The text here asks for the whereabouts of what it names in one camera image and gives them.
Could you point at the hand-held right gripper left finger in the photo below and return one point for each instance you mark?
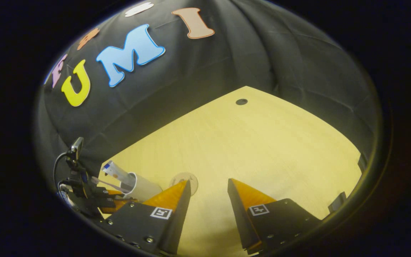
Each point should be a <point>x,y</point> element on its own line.
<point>180,214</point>

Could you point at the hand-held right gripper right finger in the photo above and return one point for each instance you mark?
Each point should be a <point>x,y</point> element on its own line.
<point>237,214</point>

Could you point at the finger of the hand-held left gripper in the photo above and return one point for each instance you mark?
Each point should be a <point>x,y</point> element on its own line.
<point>103,192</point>
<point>111,205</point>

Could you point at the white toothbrush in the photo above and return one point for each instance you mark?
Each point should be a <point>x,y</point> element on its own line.
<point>105,183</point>

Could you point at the white toothpaste tube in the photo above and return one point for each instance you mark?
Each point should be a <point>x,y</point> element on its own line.
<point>114,172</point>

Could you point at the white cup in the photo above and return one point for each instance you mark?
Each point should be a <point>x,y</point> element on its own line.
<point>143,189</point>

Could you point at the light wooden desktop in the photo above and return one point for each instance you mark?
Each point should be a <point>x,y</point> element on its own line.
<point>262,142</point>

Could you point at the black backdrop cloth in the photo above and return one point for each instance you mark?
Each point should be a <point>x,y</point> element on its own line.
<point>244,53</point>

